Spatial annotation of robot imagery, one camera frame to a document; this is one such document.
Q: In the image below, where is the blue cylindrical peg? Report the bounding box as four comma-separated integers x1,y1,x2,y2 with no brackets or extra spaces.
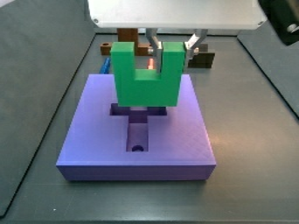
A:
99,58,111,74

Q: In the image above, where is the purple board with cross slot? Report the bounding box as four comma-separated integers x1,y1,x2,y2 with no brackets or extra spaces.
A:
56,74,216,181

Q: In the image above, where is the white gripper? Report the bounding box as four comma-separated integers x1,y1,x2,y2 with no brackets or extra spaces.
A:
88,0,267,72

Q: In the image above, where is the green U-shaped block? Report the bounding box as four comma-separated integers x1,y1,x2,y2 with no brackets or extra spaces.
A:
110,42,184,107

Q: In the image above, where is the red cylindrical peg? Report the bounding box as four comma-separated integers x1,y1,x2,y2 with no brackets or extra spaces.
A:
147,58,155,69

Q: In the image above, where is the brown L-shaped block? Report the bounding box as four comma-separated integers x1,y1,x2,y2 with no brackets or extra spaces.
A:
99,28,154,57

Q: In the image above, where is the black angle bracket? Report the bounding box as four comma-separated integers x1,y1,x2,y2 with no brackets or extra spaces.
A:
188,44,215,68

